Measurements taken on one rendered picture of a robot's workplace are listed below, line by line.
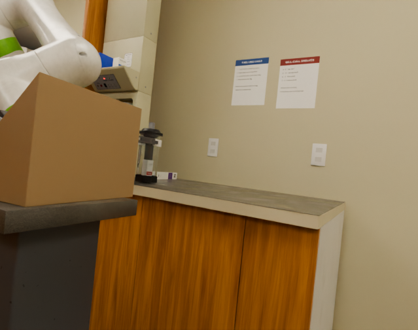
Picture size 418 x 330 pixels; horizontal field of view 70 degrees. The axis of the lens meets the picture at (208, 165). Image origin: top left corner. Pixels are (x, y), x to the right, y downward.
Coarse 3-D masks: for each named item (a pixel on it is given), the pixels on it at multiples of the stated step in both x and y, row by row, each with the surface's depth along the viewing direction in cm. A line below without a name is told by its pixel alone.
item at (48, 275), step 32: (96, 224) 74; (0, 256) 60; (32, 256) 60; (64, 256) 67; (0, 288) 59; (32, 288) 61; (64, 288) 67; (0, 320) 59; (32, 320) 61; (64, 320) 68
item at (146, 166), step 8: (144, 136) 132; (152, 136) 132; (160, 136) 136; (144, 144) 132; (144, 152) 131; (152, 152) 132; (144, 160) 131; (152, 160) 132; (144, 168) 131; (152, 168) 132
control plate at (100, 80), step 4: (100, 76) 164; (104, 76) 163; (108, 76) 162; (112, 76) 160; (96, 80) 168; (100, 80) 167; (104, 80) 165; (108, 80) 164; (112, 80) 162; (96, 84) 171; (116, 84) 163; (100, 88) 172; (104, 88) 170; (108, 88) 169; (112, 88) 167; (116, 88) 166
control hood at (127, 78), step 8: (104, 72) 161; (112, 72) 158; (120, 72) 156; (128, 72) 155; (136, 72) 160; (120, 80) 160; (128, 80) 157; (136, 80) 160; (96, 88) 173; (120, 88) 164; (128, 88) 162; (136, 88) 161
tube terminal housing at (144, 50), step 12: (144, 36) 162; (108, 48) 176; (120, 48) 170; (132, 48) 166; (144, 48) 163; (132, 60) 165; (144, 60) 164; (144, 72) 165; (144, 84) 166; (108, 96) 174; (120, 96) 168; (132, 96) 164; (144, 96) 166; (144, 108) 167; (144, 120) 168
